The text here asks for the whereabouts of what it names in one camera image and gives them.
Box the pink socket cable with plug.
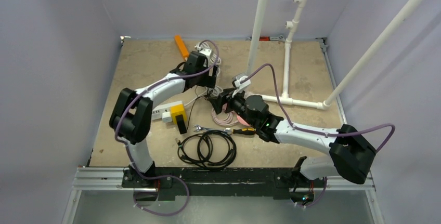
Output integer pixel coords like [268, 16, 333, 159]
[211, 107, 240, 127]

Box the orange power strip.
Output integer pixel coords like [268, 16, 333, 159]
[174, 35, 190, 61]

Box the black power adapter brick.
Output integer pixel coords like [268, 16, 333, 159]
[176, 115, 187, 135]

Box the yellow cube power socket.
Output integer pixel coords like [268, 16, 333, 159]
[170, 103, 188, 125]

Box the white power strip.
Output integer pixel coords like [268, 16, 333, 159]
[151, 101, 183, 120]

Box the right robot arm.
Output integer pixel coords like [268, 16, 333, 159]
[209, 90, 377, 186]

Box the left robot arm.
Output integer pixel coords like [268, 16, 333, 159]
[109, 51, 218, 187]

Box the small white plug adapter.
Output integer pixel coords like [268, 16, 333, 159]
[161, 111, 173, 123]

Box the silver open end wrench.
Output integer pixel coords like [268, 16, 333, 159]
[193, 125, 232, 135]

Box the red clamp at table edge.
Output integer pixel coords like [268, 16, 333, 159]
[259, 36, 271, 41]

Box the white bundled power cable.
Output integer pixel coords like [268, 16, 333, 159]
[184, 42, 223, 108]

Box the thin black adapter cable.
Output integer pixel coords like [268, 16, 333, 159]
[186, 91, 214, 120]

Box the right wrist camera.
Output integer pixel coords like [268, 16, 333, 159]
[232, 73, 251, 97]

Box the yellow black handled screwdriver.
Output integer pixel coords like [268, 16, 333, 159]
[224, 128, 255, 136]

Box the black coiled cable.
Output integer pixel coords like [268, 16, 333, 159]
[176, 129, 238, 170]

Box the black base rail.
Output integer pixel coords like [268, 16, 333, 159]
[121, 167, 325, 201]

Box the white pvc pipe frame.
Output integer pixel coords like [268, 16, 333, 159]
[245, 0, 441, 111]

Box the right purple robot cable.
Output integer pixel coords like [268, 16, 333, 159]
[246, 63, 396, 154]

